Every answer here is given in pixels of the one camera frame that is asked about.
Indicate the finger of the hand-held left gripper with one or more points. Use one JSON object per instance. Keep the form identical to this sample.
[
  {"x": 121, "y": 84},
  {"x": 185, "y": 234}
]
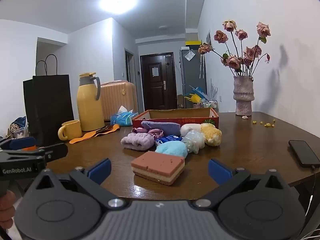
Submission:
[
  {"x": 56, "y": 151},
  {"x": 21, "y": 143}
]

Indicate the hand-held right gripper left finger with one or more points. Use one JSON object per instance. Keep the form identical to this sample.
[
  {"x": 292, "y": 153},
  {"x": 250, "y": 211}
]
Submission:
[{"x": 100, "y": 171}]

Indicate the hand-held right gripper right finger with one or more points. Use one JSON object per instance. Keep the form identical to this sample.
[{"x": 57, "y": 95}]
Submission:
[{"x": 218, "y": 171}]

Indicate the yellow and white plush dog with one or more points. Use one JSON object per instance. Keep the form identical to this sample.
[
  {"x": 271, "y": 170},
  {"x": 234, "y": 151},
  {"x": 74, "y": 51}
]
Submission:
[{"x": 212, "y": 133}]

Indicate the purple cloth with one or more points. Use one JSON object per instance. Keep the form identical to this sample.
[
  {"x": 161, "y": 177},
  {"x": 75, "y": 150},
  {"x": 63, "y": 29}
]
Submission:
[{"x": 170, "y": 128}]

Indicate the pink scrunchie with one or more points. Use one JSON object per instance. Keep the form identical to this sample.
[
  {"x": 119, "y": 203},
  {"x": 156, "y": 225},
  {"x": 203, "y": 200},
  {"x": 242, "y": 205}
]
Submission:
[{"x": 155, "y": 132}]

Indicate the orange cardboard box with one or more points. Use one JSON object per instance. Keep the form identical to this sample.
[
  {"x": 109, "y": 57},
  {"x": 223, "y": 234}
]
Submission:
[{"x": 180, "y": 112}]

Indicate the person's left hand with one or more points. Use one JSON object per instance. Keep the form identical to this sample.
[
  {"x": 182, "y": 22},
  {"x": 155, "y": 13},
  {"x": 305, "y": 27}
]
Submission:
[{"x": 6, "y": 205}]

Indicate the blue cloth bag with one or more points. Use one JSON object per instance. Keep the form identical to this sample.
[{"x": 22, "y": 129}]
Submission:
[{"x": 20, "y": 122}]

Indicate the yellow mug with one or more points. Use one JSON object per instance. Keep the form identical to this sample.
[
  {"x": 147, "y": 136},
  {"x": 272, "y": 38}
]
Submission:
[{"x": 72, "y": 128}]

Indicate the orange headband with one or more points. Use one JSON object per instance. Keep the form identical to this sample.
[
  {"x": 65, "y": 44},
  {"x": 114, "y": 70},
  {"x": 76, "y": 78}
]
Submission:
[{"x": 85, "y": 136}]

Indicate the clear plastic bagged item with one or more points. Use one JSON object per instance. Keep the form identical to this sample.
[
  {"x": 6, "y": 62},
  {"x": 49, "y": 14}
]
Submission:
[{"x": 193, "y": 141}]

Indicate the black paper bag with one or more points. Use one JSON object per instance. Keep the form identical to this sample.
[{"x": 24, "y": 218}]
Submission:
[{"x": 50, "y": 105}]

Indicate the lilac fuzzy towel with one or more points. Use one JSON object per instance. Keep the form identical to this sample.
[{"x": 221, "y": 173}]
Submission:
[{"x": 137, "y": 141}]

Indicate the light blue plush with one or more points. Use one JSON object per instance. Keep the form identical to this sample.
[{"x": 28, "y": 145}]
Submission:
[{"x": 172, "y": 148}]

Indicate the yellow thermos jug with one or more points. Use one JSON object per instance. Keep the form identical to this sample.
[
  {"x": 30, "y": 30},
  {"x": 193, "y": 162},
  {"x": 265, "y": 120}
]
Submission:
[{"x": 88, "y": 105}]

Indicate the blue packet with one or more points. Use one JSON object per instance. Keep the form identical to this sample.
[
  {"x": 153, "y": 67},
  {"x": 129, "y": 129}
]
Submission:
[{"x": 172, "y": 138}]

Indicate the blue tissue pack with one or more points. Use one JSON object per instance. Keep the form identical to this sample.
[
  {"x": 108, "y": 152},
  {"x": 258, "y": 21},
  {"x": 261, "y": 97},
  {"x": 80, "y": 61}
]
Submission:
[{"x": 122, "y": 118}]

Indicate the pink layered sponge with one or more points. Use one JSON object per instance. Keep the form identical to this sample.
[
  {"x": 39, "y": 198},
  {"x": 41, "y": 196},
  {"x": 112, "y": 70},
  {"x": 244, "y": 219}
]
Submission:
[{"x": 157, "y": 165}]

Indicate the rack with bottles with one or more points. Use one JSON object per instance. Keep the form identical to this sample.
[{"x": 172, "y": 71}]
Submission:
[{"x": 208, "y": 105}]

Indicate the scattered yellow crumbs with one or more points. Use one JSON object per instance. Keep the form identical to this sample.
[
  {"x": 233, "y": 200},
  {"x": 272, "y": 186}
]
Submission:
[{"x": 267, "y": 124}]

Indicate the peach suitcase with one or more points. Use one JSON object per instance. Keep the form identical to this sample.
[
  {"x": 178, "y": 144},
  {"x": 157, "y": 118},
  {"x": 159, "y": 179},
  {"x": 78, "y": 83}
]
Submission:
[{"x": 117, "y": 97}]

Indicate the yellow watering can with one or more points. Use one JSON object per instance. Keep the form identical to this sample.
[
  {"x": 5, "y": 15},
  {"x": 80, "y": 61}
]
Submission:
[{"x": 193, "y": 98}]

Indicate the pink textured vase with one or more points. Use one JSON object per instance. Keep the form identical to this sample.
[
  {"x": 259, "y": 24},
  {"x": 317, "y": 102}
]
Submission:
[{"x": 243, "y": 97}]

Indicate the brown cardboard carton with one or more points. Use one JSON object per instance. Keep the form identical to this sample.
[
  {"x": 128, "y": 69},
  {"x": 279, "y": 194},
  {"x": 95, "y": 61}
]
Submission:
[{"x": 180, "y": 101}]

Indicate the blue plastic item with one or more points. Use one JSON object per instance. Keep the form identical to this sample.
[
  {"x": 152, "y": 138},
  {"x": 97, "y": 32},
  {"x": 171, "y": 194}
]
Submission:
[{"x": 198, "y": 91}]

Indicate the black smartphone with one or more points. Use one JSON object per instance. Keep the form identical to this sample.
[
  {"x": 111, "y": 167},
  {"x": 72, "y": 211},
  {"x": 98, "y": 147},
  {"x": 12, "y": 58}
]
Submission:
[{"x": 302, "y": 153}]

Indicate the dark brown entrance door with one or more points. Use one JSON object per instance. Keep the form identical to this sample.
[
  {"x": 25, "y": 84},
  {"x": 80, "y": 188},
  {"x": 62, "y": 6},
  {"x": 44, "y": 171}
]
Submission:
[{"x": 157, "y": 92}]

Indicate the grey refrigerator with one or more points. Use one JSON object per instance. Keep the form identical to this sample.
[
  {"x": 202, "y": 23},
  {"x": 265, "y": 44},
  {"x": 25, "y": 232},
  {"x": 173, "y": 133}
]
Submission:
[{"x": 192, "y": 75}]

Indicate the bunch of dried pink roses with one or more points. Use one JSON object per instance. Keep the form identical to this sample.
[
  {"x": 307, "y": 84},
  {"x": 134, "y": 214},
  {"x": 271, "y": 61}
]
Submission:
[{"x": 233, "y": 62}]

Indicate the white paper notice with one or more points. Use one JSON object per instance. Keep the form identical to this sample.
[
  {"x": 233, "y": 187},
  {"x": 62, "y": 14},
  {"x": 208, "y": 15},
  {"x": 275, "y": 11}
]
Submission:
[{"x": 155, "y": 72}]

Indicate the white paper sheet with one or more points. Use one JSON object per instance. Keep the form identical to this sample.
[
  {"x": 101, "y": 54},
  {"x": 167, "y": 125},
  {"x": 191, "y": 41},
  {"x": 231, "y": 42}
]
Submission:
[{"x": 189, "y": 55}]

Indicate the yellow box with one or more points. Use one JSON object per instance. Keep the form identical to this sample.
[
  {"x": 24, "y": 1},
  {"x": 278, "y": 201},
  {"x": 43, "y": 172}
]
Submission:
[{"x": 193, "y": 42}]

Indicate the ceiling light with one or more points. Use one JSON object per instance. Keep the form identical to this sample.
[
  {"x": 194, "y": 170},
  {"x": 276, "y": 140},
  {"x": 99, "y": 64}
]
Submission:
[{"x": 118, "y": 2}]

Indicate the interior door frame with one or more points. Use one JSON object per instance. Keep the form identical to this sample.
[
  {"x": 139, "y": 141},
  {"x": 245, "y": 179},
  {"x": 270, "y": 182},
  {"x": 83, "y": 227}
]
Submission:
[{"x": 128, "y": 65}]

